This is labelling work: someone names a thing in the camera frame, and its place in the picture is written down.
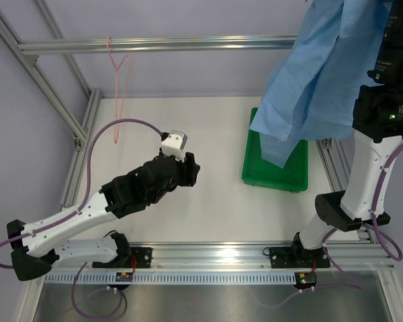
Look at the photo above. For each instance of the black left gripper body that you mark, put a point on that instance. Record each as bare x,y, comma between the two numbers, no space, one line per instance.
179,179

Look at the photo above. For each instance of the blue shirt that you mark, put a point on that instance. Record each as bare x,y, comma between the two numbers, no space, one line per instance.
311,94

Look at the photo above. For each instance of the pink wire hanger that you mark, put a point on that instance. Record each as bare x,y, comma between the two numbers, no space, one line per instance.
120,97

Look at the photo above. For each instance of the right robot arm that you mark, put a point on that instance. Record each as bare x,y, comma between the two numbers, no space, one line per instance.
378,125

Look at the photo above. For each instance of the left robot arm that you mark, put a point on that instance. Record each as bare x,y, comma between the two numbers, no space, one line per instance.
40,246

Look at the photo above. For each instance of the green plastic tray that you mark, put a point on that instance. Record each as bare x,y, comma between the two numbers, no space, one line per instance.
293,177

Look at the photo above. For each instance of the aluminium top crossbar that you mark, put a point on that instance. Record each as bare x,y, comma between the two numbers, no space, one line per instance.
166,44

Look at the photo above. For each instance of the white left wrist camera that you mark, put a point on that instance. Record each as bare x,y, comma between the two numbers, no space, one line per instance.
173,144

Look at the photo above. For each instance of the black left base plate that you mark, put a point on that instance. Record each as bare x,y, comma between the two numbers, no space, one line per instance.
140,257

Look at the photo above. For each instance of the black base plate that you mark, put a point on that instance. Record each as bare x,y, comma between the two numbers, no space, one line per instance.
285,257
140,257

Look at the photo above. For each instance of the aluminium left frame post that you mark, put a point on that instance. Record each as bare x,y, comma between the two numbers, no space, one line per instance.
81,131

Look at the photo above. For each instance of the aluminium frame post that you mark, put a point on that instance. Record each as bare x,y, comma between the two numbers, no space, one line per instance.
335,162
81,131

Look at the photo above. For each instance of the white slotted cable duct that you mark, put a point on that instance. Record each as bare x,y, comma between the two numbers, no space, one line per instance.
169,278

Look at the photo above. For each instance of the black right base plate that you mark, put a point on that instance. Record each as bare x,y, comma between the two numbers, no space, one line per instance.
285,257

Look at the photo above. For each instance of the aluminium right frame post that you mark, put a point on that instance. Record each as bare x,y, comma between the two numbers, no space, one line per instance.
335,162

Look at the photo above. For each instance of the aluminium front rail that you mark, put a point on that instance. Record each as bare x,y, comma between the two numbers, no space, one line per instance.
251,256

